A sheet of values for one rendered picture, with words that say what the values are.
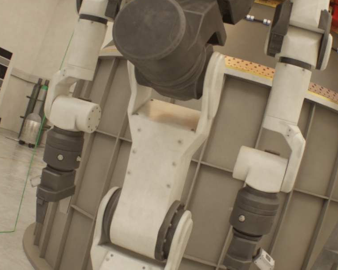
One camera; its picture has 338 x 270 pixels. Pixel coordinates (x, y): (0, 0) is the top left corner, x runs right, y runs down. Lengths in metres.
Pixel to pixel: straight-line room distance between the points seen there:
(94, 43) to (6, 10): 9.35
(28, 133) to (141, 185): 7.89
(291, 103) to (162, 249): 0.39
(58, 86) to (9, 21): 9.38
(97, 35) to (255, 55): 0.97
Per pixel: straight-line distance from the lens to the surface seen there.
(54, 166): 0.87
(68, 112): 0.85
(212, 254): 1.58
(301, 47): 0.74
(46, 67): 10.57
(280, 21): 0.75
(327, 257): 1.34
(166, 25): 0.57
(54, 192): 0.88
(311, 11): 0.75
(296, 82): 0.72
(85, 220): 1.83
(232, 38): 1.75
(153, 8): 0.59
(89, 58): 0.84
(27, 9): 10.60
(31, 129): 8.64
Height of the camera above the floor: 0.77
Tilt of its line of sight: 5 degrees up
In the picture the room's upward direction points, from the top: 17 degrees clockwise
